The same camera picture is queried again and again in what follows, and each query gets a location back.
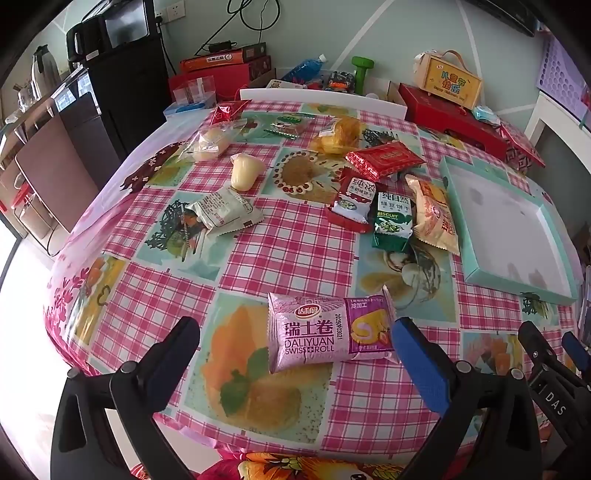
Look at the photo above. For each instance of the teal cardboard tray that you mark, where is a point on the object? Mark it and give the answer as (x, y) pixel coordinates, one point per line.
(508, 230)

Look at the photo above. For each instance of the black microwave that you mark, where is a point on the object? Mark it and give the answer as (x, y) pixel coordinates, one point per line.
(124, 23)

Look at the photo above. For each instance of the brown chair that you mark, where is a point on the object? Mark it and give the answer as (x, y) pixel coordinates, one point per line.
(51, 161)

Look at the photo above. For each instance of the red white biscuit packet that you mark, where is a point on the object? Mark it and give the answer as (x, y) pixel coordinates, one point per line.
(351, 198)

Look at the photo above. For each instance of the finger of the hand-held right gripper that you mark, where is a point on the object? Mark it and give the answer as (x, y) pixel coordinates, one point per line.
(576, 350)
(533, 344)

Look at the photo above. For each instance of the orange flat box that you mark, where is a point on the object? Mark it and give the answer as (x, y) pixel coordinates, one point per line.
(217, 59)

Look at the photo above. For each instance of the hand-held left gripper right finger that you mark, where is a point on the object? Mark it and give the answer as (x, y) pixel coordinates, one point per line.
(420, 364)

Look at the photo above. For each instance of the red patterned snack packet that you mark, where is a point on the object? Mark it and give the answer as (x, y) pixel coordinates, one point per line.
(385, 159)

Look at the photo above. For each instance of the black flat box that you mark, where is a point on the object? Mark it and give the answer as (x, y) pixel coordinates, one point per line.
(253, 50)

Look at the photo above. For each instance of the pink swiss roll packet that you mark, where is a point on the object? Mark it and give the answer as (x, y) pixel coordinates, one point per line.
(323, 337)

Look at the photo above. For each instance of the clear green-print pastry packet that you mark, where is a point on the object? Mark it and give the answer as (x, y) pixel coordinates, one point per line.
(286, 124)

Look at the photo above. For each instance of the steel kettle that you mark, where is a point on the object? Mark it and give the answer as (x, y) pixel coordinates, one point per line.
(46, 69)

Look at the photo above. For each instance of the green dumbbell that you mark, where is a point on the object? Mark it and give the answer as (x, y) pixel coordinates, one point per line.
(360, 74)

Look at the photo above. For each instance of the white foam board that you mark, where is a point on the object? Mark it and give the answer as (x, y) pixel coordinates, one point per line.
(323, 99)

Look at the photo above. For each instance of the light blue plastic lid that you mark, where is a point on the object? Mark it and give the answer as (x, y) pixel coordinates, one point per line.
(184, 110)

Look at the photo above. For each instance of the white wall outlet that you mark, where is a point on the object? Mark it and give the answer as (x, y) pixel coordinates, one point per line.
(166, 14)

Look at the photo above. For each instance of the black long device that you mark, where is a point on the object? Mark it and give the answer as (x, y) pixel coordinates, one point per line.
(508, 16)

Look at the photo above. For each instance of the black coffee machine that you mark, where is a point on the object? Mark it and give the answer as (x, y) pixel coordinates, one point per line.
(81, 41)

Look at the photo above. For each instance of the black power adapter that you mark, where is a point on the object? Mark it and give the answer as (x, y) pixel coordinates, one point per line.
(221, 46)

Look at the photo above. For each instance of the orange jelly bag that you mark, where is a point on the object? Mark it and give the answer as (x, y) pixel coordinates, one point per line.
(337, 134)

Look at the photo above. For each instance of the black cabinet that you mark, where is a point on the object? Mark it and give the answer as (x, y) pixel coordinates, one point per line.
(124, 92)

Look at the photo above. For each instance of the dark red flat box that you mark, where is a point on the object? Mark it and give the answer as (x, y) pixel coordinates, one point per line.
(259, 67)

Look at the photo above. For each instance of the floral cloth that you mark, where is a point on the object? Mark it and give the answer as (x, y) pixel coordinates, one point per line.
(300, 466)

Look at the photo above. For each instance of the purple perforated basket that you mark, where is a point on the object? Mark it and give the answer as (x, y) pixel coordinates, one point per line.
(563, 78)

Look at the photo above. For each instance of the clear acrylic box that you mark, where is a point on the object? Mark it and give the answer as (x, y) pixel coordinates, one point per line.
(194, 90)

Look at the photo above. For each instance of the colourful toy heap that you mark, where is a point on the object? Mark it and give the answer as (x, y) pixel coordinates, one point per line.
(339, 81)

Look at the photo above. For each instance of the white pastry packet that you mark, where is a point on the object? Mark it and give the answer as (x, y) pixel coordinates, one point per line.
(226, 210)

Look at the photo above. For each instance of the red patterned gift box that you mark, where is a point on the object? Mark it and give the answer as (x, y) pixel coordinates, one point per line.
(521, 147)

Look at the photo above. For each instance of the cream orange snack packet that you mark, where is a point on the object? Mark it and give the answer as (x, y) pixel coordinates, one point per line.
(436, 217)

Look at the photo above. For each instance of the large red box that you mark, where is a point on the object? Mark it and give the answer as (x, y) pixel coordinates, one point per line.
(207, 81)

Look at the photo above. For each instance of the blue liquid bottle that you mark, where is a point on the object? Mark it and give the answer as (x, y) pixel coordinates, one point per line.
(304, 69)

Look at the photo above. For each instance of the pale pudding cup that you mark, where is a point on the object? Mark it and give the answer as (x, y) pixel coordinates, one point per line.
(247, 170)

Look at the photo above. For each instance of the red flower snack packet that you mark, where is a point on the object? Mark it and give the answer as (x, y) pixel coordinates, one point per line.
(228, 110)

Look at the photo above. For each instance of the yellow printed card box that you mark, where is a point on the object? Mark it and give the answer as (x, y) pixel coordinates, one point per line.
(279, 84)

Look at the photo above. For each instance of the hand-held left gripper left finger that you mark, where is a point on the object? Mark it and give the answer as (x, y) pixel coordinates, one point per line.
(178, 353)

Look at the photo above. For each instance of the blue face mask pack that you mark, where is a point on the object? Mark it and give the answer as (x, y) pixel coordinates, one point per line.
(485, 113)

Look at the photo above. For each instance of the white shelf frame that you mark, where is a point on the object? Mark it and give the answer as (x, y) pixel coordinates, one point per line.
(554, 120)

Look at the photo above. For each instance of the green biscuit packet white label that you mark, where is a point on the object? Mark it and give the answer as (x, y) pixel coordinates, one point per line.
(391, 214)

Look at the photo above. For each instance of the clear round bread packet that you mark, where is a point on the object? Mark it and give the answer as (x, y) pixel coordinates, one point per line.
(210, 141)

